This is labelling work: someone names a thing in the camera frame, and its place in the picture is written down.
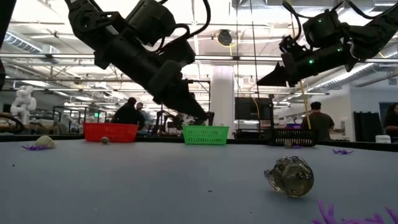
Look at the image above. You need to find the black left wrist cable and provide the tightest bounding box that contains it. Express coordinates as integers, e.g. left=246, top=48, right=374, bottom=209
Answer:
left=157, top=0, right=213, bottom=53

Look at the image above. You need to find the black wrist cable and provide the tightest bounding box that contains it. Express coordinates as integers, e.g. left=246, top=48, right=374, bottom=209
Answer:
left=157, top=0, right=213, bottom=53
left=280, top=0, right=398, bottom=35

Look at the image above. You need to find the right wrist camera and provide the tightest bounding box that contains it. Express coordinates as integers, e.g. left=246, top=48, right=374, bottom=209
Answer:
left=278, top=35, right=308, bottom=59

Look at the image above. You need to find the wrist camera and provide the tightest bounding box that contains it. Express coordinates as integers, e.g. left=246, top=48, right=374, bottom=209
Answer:
left=278, top=35, right=308, bottom=59
left=158, top=39, right=197, bottom=68

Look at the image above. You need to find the red plastic basket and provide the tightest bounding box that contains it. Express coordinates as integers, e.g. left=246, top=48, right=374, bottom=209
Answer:
left=83, top=122, right=139, bottom=144

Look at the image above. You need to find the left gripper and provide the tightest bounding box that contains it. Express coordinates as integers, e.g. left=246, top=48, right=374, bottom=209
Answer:
left=124, top=51, right=209, bottom=123

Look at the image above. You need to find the black monitor screen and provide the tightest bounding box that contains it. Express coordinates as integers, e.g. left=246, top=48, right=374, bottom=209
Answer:
left=234, top=96, right=274, bottom=121

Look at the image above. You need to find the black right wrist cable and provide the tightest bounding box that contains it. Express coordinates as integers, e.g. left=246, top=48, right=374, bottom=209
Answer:
left=280, top=0, right=398, bottom=35

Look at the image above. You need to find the black ceiling cable reel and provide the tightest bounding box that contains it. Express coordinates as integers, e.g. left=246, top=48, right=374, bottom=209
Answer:
left=216, top=29, right=233, bottom=47

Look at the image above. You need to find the person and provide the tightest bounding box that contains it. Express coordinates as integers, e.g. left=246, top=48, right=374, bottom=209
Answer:
left=135, top=101, right=150, bottom=125
left=111, top=96, right=146, bottom=125
left=382, top=102, right=398, bottom=138
left=300, top=101, right=336, bottom=141

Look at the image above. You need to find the green plastic basket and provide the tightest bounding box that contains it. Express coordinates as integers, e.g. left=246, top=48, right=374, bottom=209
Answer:
left=182, top=125, right=230, bottom=146

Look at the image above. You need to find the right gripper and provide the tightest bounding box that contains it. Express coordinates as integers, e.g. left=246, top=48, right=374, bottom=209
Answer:
left=256, top=51, right=330, bottom=88

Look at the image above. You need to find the yellow hanging cable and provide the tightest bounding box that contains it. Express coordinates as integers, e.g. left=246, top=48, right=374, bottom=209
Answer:
left=297, top=81, right=312, bottom=130

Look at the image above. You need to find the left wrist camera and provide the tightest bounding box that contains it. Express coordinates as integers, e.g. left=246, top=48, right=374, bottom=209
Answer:
left=158, top=39, right=197, bottom=68

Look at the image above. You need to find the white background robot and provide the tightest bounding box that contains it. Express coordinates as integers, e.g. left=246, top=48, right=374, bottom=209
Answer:
left=8, top=85, right=37, bottom=125

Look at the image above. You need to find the black plastic basket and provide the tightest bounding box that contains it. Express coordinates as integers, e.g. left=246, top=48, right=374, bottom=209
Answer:
left=269, top=128, right=318, bottom=147

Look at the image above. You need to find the cream plastic skull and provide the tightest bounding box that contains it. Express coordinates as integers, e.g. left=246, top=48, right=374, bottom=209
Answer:
left=34, top=135, right=57, bottom=149

